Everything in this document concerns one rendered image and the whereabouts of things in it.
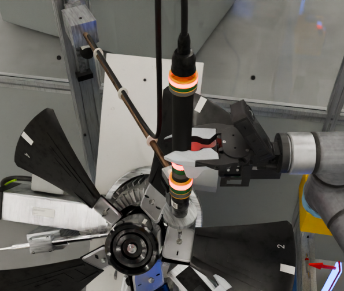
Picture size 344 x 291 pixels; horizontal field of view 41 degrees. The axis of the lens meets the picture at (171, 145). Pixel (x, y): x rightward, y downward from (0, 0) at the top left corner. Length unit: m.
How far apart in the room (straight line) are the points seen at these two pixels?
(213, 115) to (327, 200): 0.28
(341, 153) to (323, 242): 1.51
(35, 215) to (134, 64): 0.47
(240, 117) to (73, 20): 0.68
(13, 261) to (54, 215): 1.31
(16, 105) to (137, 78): 0.80
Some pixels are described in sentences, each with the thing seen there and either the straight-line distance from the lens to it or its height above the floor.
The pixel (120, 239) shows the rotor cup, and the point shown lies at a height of 1.24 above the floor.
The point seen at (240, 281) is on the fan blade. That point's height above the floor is 1.18.
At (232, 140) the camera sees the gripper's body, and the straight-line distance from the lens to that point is 0.80.
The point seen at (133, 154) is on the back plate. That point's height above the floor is 1.16.
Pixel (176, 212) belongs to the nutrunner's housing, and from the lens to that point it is 0.93.
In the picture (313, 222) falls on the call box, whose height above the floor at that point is 1.04.
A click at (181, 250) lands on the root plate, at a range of 1.04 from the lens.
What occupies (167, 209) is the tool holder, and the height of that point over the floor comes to 1.31.
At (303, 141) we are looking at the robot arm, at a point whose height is 1.52.
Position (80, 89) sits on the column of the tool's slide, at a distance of 1.56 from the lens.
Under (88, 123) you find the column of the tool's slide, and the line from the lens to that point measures 1.64.
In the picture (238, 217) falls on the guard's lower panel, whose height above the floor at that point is 0.31.
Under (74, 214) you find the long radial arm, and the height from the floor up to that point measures 1.12.
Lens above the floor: 2.09
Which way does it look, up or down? 47 degrees down
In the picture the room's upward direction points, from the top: straight up
